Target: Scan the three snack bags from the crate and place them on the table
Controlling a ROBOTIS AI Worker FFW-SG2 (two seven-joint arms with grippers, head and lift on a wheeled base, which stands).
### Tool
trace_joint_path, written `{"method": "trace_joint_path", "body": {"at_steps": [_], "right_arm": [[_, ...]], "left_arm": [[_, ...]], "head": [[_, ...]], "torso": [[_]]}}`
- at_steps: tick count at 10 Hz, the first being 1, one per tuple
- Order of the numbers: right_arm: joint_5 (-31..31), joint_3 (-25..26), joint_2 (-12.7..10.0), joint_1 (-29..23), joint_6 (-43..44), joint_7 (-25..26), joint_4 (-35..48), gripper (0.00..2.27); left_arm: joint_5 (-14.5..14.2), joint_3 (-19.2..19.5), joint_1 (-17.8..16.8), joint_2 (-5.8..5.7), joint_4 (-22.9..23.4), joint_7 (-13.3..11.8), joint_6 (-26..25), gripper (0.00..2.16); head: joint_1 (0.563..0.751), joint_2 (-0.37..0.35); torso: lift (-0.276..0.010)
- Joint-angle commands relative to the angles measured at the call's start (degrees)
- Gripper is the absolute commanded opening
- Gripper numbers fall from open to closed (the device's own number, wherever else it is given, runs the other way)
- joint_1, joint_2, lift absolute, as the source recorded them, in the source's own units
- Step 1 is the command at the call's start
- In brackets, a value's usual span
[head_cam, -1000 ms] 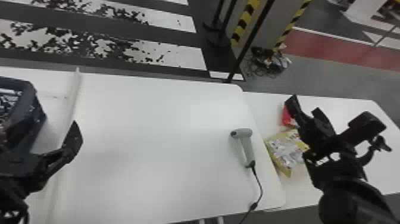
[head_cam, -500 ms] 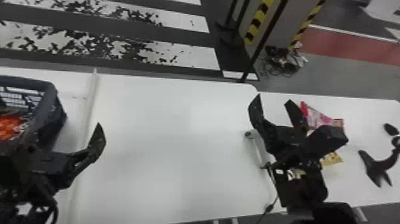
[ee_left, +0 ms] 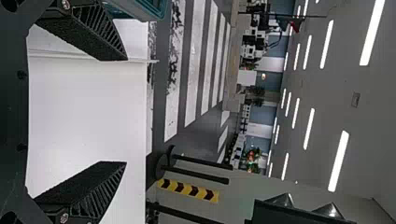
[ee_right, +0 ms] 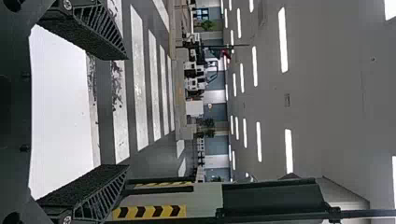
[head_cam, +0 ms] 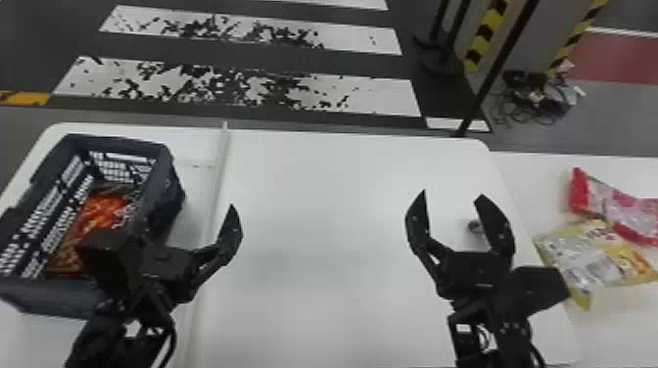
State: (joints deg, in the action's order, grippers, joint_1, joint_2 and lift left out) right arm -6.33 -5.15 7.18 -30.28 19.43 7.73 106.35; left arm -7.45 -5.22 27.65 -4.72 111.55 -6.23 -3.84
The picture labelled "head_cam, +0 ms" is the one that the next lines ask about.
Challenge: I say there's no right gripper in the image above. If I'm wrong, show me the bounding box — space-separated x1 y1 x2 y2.
403 189 517 304

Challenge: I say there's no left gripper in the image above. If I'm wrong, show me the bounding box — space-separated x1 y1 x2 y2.
137 204 245 305

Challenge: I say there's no yellow snack packet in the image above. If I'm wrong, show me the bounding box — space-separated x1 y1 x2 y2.
532 218 658 311

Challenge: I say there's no orange snack packet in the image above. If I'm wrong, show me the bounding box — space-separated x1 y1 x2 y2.
49 191 136 276

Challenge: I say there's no red snack packet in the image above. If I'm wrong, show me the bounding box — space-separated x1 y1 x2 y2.
568 166 658 249

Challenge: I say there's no black basket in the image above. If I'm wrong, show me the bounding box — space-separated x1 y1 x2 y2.
0 132 187 320

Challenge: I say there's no grey pillar with striped edges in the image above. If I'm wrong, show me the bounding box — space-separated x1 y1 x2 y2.
453 0 611 86

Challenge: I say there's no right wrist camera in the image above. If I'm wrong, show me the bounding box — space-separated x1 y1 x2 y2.
504 265 571 324

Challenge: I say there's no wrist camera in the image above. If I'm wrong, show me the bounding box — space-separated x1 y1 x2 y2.
504 265 571 324
75 224 152 297

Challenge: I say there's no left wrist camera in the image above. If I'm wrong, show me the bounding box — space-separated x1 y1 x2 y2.
75 224 152 297

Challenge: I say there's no black cable bundle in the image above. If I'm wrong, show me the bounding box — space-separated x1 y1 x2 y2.
487 69 588 128

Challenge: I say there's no black post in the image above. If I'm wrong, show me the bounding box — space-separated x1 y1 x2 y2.
450 0 542 138

